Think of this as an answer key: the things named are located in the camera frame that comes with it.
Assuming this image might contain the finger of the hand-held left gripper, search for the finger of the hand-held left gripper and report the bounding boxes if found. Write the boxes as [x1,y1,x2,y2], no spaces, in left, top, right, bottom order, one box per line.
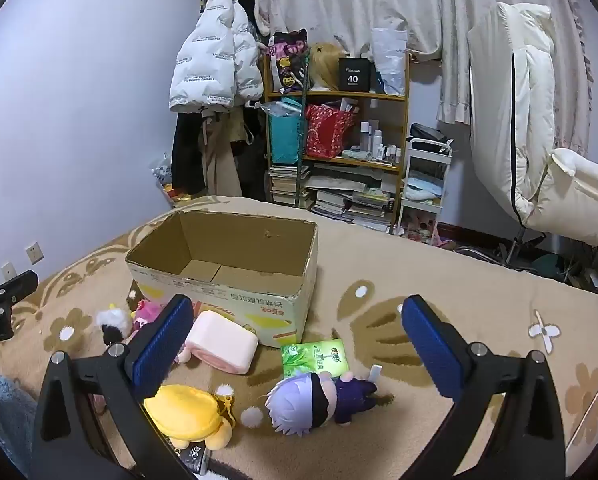
[0,269,40,311]

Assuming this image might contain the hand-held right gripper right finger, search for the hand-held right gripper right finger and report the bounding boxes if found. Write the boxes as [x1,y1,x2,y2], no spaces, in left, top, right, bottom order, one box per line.
[401,294,567,480]

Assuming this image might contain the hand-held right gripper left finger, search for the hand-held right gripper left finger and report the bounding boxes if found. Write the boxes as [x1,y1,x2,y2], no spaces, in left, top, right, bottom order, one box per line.
[30,294,196,480]

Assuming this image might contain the yellow plush toy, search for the yellow plush toy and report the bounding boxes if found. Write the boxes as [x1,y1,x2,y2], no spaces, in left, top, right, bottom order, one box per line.
[144,384,237,451]

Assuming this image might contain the cardboard box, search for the cardboard box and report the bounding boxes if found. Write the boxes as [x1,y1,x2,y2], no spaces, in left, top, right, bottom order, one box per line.
[125,210,320,348]

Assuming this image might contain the green tissue pack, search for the green tissue pack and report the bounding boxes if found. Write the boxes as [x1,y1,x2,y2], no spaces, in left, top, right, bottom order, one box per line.
[280,338,352,381]

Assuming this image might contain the pale-haired plush doll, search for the pale-haired plush doll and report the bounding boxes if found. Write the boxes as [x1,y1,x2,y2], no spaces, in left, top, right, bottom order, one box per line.
[265,370,380,436]

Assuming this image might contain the pink plush toy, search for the pink plush toy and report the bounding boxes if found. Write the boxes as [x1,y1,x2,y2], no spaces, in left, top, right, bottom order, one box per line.
[131,299,167,333]

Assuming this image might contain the black white small plush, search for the black white small plush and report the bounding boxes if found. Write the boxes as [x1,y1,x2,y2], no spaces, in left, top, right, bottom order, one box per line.
[96,302,134,346]

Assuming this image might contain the pink white plush block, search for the pink white plush block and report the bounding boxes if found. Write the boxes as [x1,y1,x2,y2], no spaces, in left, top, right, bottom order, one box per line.
[176,310,260,376]

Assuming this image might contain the small black packet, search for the small black packet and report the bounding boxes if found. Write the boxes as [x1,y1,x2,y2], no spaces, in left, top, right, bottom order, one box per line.
[179,440,210,476]

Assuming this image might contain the light blue cloth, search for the light blue cloth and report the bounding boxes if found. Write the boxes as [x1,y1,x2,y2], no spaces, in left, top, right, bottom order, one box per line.
[403,179,443,202]

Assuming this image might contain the stack of books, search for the stack of books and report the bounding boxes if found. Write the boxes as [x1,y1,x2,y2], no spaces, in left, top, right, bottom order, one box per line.
[269,164,312,209]
[311,162,397,226]

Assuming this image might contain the crumpled plastic bag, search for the crumpled plastic bag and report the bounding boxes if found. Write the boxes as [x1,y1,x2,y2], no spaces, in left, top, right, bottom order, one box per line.
[150,152,180,187]

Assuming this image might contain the white utility cart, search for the white utility cart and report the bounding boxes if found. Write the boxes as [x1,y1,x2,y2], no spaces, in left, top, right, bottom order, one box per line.
[393,137,454,247]

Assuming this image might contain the dark hanging coat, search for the dark hanging coat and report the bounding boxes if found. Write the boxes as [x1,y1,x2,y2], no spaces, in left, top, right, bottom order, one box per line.
[171,105,270,200]

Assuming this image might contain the beige trousers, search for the beige trousers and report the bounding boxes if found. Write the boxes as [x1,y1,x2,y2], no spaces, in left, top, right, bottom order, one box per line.
[199,110,246,199]

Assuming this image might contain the group of small bottles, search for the group of small bottles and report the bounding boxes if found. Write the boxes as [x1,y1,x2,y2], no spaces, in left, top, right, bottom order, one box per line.
[359,119,404,164]

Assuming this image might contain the cream coat on stand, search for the cream coat on stand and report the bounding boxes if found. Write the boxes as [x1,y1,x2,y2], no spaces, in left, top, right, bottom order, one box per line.
[466,2,598,248]

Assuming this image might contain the red patterned bag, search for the red patterned bag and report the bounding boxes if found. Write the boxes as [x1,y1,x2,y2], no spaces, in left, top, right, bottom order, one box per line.
[305,104,358,159]

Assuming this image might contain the teal bag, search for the teal bag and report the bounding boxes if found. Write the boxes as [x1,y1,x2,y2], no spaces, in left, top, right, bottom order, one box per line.
[268,99,307,166]

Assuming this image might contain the green pole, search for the green pole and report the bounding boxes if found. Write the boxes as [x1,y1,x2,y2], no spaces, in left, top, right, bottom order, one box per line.
[295,55,310,208]

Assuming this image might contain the wooden bookshelf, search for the wooden bookshelf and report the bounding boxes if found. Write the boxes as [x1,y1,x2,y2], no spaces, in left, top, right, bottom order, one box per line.
[261,52,412,235]

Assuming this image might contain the black box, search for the black box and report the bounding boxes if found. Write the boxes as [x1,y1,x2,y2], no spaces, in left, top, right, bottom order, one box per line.
[338,56,378,94]

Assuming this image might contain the clear plastic bag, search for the clear plastic bag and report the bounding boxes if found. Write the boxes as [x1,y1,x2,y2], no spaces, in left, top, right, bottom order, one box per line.
[371,27,410,96]

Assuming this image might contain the white puffer jacket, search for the white puffer jacket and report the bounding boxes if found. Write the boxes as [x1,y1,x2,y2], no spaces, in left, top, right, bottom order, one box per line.
[169,0,268,113]

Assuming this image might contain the blonde wig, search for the blonde wig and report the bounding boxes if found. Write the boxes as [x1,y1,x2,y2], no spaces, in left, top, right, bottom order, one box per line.
[309,42,348,92]

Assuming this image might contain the black pink printed bag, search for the black pink printed bag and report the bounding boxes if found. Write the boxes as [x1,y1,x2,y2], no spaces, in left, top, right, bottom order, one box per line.
[271,29,310,95]

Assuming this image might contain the pale pleated curtain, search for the pale pleated curtain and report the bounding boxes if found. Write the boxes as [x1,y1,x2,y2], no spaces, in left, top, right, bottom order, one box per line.
[256,0,596,126]

